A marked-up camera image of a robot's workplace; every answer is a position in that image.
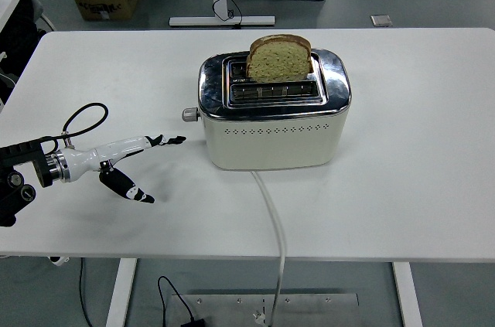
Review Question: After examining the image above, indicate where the brown bread slice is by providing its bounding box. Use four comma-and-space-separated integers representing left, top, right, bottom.
246, 34, 312, 83

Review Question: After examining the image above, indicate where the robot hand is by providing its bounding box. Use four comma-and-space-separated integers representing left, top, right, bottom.
61, 135, 187, 204

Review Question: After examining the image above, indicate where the black cable with adapter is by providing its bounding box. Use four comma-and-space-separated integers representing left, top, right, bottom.
157, 275, 208, 327

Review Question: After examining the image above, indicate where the brown cardboard box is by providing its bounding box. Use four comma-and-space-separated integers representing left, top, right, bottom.
73, 0, 141, 22

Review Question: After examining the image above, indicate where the grey floor socket plate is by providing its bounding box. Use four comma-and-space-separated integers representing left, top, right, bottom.
370, 14, 394, 28

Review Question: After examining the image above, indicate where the white toaster power cord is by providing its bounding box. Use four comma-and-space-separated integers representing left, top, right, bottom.
249, 170, 288, 326

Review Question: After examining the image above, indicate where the white table leg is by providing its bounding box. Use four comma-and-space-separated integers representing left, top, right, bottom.
392, 262, 425, 327
104, 258, 138, 327

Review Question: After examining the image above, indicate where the cream and chrome toaster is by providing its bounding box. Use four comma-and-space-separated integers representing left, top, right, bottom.
196, 47, 352, 171

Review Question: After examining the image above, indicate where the white side desk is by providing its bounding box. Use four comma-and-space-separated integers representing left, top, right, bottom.
0, 0, 21, 32

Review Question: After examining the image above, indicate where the thin black hanging cable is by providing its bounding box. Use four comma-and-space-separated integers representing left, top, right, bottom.
78, 258, 94, 327

